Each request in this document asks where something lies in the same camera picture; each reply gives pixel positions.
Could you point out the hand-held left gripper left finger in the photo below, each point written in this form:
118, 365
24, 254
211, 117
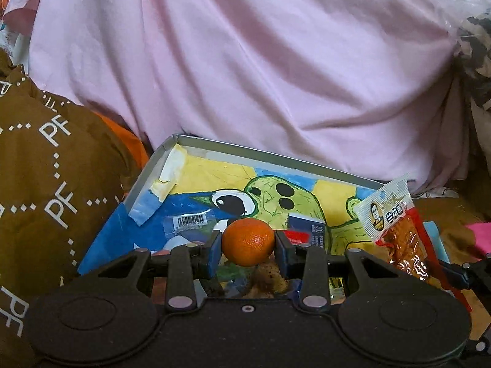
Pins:
213, 256

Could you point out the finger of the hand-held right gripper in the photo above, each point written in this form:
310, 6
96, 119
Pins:
481, 341
472, 276

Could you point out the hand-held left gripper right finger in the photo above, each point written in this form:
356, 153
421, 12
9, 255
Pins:
282, 256

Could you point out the bun packet green label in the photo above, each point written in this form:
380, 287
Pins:
268, 280

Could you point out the orange mandarin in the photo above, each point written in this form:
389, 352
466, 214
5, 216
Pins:
248, 242

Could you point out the blue snack packet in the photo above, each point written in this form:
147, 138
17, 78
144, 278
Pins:
308, 226

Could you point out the clear packet with barcode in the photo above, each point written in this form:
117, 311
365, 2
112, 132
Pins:
188, 223

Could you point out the braised meat snack packet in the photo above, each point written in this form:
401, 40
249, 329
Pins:
402, 237

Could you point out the grey box with cartoon drawing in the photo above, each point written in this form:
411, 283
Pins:
214, 176

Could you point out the brown patterned quilt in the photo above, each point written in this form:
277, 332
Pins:
50, 161

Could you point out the pink hanging bedsheet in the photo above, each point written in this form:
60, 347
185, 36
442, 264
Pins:
249, 65

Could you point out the clear plastic bag of clothes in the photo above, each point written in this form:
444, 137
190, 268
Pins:
473, 30

